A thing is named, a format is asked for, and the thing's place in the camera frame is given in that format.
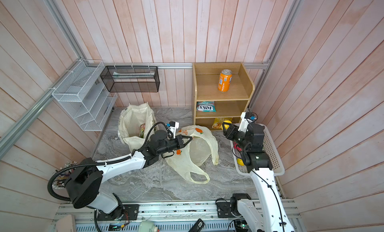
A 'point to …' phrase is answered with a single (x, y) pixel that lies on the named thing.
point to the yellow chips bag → (218, 121)
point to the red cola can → (142, 130)
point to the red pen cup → (63, 174)
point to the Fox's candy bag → (206, 106)
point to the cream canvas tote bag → (135, 122)
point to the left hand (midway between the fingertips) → (193, 141)
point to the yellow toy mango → (240, 162)
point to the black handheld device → (198, 226)
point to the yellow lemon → (226, 125)
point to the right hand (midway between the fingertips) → (226, 124)
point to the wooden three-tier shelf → (220, 91)
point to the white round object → (146, 226)
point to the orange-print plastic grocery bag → (201, 151)
